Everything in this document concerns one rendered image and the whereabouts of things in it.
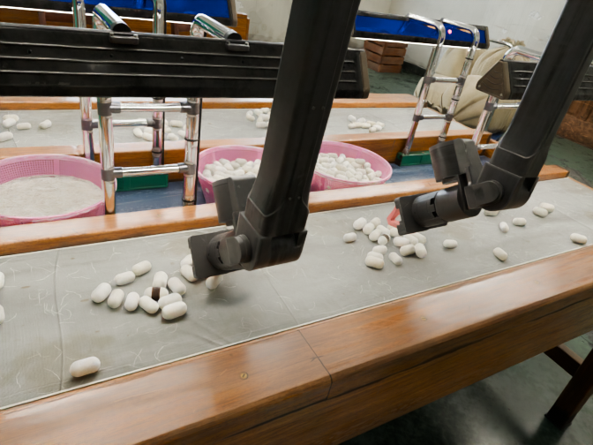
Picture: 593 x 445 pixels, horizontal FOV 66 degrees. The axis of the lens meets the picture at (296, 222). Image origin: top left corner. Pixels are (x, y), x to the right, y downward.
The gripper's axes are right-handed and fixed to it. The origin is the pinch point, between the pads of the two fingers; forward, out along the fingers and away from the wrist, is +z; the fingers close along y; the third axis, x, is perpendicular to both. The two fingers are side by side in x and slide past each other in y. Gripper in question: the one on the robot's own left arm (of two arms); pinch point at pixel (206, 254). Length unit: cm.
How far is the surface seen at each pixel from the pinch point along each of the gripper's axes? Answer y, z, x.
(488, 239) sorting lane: -64, -6, 8
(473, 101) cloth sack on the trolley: -280, 157, -82
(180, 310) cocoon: 8.1, -8.8, 7.3
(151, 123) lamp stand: -0.8, 27.2, -31.8
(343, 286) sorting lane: -20.9, -8.9, 9.6
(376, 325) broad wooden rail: -18.3, -19.8, 15.1
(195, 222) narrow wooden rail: -1.6, 8.7, -6.6
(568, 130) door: -470, 196, -65
